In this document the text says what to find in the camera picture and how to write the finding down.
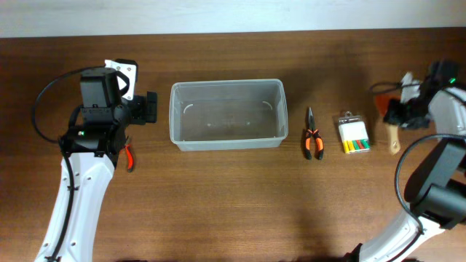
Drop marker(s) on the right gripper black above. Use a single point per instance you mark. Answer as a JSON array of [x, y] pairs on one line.
[[392, 116]]

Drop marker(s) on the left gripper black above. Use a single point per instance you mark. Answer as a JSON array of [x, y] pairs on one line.
[[147, 108]]

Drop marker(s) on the orange scraper wooden handle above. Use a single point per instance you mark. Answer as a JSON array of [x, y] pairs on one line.
[[382, 103]]

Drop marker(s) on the clear box coloured tubes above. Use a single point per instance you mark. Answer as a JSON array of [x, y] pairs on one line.
[[353, 133]]

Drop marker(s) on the orange black long-nose pliers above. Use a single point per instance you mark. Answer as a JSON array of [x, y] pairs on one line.
[[312, 133]]

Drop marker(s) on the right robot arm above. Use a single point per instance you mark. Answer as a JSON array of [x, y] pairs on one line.
[[432, 201]]

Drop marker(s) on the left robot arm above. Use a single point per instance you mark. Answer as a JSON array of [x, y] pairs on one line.
[[90, 151]]

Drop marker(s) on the clear plastic container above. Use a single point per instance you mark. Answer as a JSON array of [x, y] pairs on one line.
[[228, 114]]

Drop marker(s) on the small red-handled pliers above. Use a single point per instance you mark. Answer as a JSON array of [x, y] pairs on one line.
[[129, 154]]

